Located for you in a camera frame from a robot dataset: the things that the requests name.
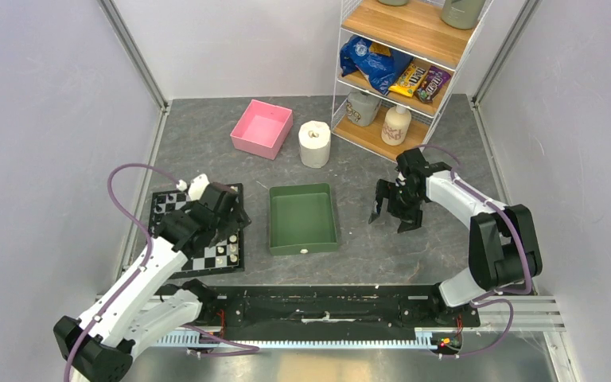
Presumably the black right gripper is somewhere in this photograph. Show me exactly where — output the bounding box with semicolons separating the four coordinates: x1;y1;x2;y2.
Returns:
368;177;424;233

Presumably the green plastic tray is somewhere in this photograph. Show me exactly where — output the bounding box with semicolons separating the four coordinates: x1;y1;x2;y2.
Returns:
268;183;339;255

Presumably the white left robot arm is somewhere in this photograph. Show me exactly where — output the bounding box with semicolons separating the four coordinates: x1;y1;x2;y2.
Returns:
53;174;251;381

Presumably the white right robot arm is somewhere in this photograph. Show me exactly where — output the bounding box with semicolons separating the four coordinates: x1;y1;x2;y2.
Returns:
369;146;543;325

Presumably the black white chessboard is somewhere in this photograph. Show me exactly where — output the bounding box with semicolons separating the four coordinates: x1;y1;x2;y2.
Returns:
148;189;244;279

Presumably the cream soap bottle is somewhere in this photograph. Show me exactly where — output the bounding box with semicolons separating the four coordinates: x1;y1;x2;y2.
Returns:
381;105;412;146

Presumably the grey jug on shelf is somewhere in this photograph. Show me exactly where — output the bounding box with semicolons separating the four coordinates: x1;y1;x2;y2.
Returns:
345;91;380;127

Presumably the white toilet paper roll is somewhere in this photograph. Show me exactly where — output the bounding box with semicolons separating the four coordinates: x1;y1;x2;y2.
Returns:
298;120;331;169

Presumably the pink plastic box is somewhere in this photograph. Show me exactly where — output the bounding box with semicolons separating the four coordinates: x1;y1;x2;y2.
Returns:
230;99;293;160

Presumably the yellow candy bag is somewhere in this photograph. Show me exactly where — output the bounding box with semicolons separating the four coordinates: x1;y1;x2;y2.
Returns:
388;60;430;97

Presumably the blue plastic bag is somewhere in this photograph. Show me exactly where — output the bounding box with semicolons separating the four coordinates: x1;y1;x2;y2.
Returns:
339;36;413;96

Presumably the brown candy bag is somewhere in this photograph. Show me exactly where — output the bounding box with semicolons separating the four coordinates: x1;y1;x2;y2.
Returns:
416;66;451;103

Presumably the grey green top bottle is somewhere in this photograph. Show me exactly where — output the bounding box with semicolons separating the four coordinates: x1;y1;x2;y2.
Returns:
440;0;486;30

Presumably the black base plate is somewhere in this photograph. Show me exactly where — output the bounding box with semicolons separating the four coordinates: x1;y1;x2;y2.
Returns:
167;284;481;343

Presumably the white wire wooden shelf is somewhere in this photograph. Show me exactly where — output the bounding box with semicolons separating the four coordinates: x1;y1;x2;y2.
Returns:
331;1;492;160

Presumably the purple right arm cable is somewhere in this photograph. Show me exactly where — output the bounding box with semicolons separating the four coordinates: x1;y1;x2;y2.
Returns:
413;143;534;361

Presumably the white cable duct rail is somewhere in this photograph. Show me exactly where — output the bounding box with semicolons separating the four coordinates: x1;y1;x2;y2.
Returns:
153;329;438;350

